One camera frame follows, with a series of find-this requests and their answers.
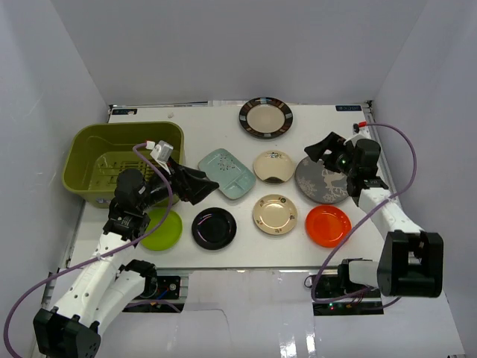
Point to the blue label sticker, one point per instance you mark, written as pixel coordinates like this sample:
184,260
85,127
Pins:
348,108
124,112

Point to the glossy black round plate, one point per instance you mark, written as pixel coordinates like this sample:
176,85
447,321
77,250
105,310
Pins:
214,228

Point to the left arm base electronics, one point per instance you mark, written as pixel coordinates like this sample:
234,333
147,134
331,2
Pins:
162,296

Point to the lime green round plate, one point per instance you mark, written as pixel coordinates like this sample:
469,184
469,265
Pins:
165,236

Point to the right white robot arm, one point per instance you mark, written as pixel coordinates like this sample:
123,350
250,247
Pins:
411,262

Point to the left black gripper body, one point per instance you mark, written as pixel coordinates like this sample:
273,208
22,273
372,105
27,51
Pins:
179,182

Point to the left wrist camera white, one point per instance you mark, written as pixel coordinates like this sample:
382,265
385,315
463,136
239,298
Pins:
159,151

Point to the light blue rectangular divided plate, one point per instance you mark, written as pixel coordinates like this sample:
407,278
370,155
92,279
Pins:
234,178

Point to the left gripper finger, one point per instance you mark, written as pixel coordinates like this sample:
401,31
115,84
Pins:
197,190
184,173

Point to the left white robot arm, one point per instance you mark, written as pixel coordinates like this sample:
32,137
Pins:
103,288

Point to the cream plate with red marks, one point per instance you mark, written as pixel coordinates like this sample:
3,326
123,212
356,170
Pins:
275,214

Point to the grey deer snowflake plate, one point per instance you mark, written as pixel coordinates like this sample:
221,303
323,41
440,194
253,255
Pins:
320,184

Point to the dark striped rim plate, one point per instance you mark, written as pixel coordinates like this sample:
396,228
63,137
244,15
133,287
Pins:
265,117

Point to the olive green plastic bin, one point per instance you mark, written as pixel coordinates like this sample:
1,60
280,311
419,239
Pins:
99,153

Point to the orange round plate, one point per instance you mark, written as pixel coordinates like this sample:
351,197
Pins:
326,225

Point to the blue label sticker right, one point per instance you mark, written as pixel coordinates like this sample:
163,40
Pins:
348,108

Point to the blue label sticker left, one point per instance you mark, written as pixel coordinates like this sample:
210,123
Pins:
124,112

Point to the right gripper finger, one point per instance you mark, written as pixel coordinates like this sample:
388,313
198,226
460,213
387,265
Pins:
317,152
333,141

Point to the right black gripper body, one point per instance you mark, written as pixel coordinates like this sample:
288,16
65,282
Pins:
340,159

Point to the cream bowl with dark patch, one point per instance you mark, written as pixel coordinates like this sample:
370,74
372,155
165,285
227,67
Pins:
274,167

